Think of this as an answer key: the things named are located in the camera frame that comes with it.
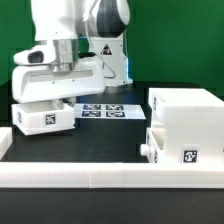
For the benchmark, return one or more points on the white drawer box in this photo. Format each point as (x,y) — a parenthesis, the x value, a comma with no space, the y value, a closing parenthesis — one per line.
(43,117)
(153,148)

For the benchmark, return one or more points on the white obstacle fence wall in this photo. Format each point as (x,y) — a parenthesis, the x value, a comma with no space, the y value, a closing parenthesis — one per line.
(103,175)

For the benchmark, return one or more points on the white marker sheet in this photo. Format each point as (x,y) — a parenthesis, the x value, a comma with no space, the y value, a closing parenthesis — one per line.
(109,111)

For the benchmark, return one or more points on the white drawer box front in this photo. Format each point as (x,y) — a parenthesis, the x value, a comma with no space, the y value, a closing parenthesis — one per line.
(153,148)

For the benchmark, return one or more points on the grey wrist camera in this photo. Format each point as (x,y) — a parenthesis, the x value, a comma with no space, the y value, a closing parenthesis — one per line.
(39,54)

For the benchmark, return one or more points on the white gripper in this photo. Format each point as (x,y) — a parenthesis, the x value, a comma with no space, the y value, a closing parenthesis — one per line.
(40,83)

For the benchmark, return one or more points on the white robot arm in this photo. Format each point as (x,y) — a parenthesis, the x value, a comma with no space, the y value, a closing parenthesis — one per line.
(52,69)

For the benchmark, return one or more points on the white drawer cabinet frame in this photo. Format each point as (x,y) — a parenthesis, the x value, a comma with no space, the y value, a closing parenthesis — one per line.
(193,124)

